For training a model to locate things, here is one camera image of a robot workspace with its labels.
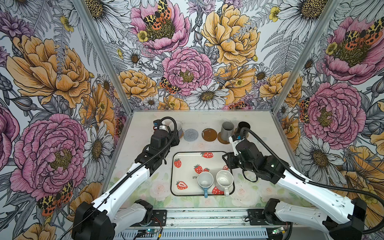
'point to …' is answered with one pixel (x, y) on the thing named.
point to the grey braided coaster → (190, 135)
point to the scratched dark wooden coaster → (209, 134)
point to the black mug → (241, 124)
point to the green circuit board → (148, 233)
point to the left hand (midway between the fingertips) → (174, 136)
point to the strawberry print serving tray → (185, 167)
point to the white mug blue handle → (205, 179)
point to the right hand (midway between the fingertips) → (226, 162)
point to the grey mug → (227, 130)
